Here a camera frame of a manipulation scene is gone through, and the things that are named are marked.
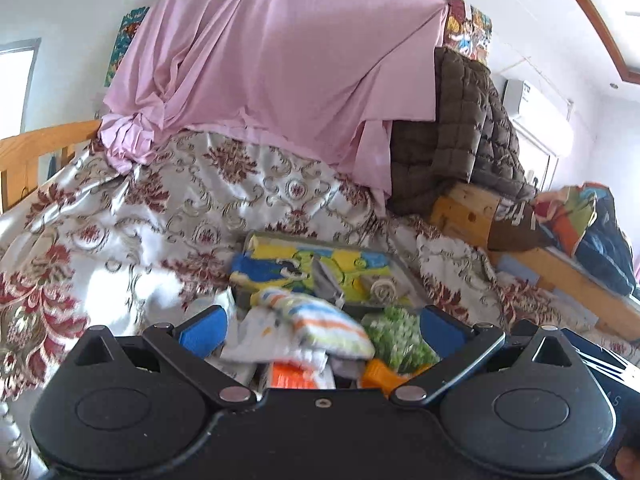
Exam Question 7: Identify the brown printed cloth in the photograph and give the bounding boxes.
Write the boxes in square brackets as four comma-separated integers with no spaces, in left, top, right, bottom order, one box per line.
[487,197,546,253]

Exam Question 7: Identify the white air conditioner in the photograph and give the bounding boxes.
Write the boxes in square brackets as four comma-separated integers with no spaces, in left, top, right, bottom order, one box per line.
[501,78,575,157]

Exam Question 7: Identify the floral satin bedspread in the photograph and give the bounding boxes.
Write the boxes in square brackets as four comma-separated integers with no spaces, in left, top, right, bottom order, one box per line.
[0,127,616,480]

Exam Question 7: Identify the wooden bed frame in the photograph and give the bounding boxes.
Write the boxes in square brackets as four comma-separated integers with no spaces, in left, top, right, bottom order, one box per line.
[430,182,640,341]

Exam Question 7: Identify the colourful wall poster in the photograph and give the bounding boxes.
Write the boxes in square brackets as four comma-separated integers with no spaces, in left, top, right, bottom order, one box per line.
[442,0,493,66]
[104,6,151,88]

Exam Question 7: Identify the orange green patchwork cloth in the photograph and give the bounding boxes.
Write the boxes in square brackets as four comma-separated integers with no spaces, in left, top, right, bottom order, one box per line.
[532,184,599,257]

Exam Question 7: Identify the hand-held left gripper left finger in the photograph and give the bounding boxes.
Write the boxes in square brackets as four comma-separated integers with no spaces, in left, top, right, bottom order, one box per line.
[65,304,258,407]

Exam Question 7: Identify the white fluffy cloth orange spots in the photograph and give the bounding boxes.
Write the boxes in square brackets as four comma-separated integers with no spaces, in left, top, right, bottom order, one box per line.
[220,305,328,376]

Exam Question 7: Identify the window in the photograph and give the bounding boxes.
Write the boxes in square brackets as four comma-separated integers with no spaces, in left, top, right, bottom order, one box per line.
[0,39,42,138]

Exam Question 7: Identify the pink bed sheet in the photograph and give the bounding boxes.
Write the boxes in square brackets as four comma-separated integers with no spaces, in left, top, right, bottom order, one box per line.
[96,0,451,201]

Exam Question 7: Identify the green floral cloth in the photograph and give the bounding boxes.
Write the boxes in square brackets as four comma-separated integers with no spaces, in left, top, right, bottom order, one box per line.
[360,306,442,374]

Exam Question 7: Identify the grey cloth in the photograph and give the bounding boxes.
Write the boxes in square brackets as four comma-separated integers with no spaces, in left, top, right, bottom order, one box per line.
[314,259,347,307]

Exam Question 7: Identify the striped fluffy sock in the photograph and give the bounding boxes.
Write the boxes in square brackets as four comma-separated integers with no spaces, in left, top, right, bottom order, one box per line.
[252,287,376,361]

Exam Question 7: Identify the grey green tray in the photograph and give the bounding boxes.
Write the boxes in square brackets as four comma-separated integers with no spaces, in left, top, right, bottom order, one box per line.
[232,231,426,311]

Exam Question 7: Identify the beige rolled sock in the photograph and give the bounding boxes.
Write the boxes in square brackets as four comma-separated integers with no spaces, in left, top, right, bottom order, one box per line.
[367,277,402,306]

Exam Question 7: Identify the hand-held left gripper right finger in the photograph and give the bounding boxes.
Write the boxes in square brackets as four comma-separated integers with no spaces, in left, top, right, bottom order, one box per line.
[390,304,576,407]

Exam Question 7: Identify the wooden bed rail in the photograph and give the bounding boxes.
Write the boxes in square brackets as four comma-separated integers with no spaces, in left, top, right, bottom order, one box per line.
[0,119,103,213]

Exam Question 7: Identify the orange white packet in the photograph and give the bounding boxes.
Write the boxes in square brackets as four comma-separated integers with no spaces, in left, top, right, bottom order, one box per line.
[264,360,337,391]

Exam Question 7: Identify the brown quilted blanket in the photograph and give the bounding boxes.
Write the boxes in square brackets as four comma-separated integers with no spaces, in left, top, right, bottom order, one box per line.
[387,46,538,216]

